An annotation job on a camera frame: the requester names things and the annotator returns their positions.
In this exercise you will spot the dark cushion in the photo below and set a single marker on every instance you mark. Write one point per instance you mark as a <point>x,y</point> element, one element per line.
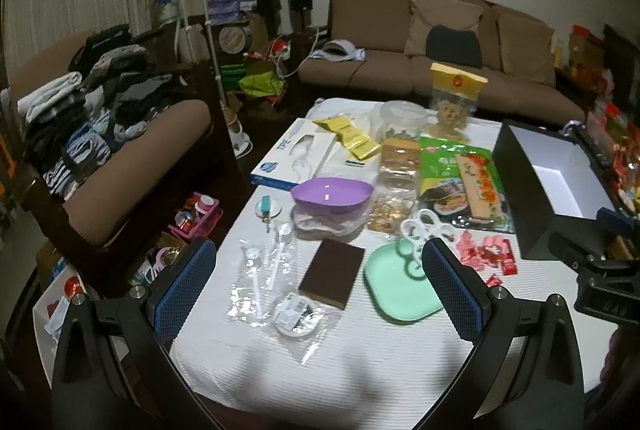
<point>452,45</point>

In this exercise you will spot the black box with white inside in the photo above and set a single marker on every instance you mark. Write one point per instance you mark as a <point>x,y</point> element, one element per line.
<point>525,190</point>

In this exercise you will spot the brown armchair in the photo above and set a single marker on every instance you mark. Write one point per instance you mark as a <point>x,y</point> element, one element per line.
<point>125,180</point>

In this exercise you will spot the white and blue tissue box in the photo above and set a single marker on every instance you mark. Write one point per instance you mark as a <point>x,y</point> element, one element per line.
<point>295,155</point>

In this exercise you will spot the brown sponge block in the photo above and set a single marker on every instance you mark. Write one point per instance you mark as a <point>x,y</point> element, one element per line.
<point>332,272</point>

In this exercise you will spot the clear plastic bag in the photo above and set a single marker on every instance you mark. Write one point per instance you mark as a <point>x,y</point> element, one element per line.
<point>320,227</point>

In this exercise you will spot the white cap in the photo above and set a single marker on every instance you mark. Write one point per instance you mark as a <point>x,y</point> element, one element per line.
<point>337,50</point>

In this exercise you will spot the wrapped plastic spoon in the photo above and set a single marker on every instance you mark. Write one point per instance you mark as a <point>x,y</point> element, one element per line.
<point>255,280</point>
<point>280,250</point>

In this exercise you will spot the snack bag with yellow top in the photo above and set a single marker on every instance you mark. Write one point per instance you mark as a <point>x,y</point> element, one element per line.
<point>455,100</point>

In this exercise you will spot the purple bowl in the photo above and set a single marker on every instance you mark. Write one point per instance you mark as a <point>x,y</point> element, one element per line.
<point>330,195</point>

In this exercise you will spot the pile of red candy packets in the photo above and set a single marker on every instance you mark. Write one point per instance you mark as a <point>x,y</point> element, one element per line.
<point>487,255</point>

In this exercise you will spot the clear bag of cookies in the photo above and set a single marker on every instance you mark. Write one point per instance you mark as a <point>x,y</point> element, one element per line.
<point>390,212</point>

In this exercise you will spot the pile of folded clothes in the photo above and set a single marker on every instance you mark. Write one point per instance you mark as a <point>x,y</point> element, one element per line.
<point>85,120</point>

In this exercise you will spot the green seaweed packet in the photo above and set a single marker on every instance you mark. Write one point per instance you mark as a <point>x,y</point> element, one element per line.
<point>450,175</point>

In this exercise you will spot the mint green plate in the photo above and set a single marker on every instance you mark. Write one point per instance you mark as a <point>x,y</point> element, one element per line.
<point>395,285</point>

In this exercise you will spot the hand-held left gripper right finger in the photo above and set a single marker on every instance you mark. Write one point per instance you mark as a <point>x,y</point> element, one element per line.
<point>450,290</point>

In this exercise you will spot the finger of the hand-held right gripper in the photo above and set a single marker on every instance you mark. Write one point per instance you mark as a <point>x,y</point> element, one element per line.
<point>612,219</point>

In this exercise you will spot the green bag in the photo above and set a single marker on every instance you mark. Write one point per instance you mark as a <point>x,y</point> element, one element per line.
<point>260,82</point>

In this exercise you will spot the pink basket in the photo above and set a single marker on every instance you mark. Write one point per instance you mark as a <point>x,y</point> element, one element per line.
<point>197,217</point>

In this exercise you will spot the round white item in wrapper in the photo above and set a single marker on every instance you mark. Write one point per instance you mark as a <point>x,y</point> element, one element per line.
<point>297,315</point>

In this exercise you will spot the brown sofa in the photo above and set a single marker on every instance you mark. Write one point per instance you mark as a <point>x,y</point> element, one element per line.
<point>380,35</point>

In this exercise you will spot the yellow packet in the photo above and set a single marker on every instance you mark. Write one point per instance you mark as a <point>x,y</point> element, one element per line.
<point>365,150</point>
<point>352,137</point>
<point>332,124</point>

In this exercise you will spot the clear plastic jar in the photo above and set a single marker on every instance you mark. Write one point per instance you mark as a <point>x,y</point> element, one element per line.
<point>400,120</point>

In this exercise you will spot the stack of blue packets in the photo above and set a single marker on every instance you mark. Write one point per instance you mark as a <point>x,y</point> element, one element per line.
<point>230,5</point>

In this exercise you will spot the small teal item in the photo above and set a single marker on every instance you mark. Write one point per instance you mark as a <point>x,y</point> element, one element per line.
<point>265,205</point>

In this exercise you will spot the brown cracker packet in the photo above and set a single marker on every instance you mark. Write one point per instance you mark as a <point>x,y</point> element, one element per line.
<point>400,160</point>

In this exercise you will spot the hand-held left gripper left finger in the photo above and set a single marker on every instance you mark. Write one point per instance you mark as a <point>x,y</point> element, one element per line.
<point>182,295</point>

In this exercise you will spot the heap of colourful snack bags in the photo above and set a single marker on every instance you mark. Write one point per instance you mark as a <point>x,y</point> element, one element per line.
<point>615,110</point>

